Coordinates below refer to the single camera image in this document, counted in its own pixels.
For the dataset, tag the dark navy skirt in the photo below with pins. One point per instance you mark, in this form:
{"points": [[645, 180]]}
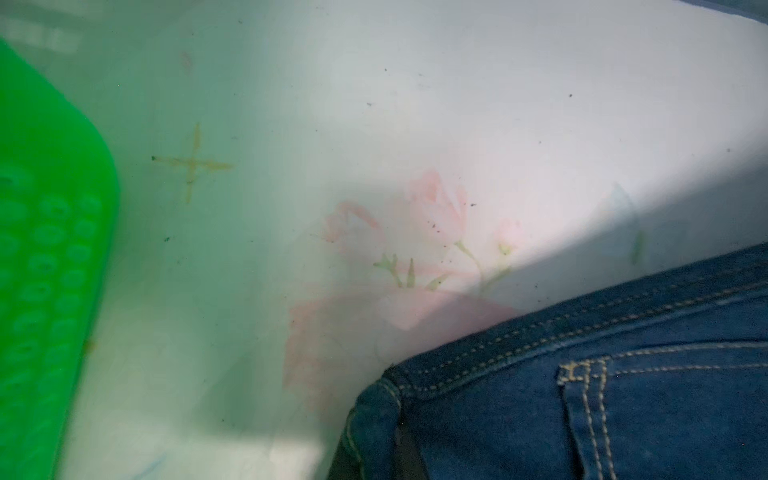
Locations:
{"points": [[664, 377]]}

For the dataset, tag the green plastic basket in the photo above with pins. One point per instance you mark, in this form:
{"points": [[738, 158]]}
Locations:
{"points": [[59, 197]]}

